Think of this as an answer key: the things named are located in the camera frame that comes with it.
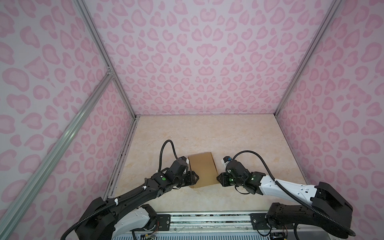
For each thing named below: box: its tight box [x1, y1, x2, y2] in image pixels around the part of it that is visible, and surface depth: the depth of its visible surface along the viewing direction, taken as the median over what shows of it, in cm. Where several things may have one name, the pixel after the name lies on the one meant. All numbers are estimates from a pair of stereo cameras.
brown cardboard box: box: [188, 152, 220, 189], surface depth 88 cm
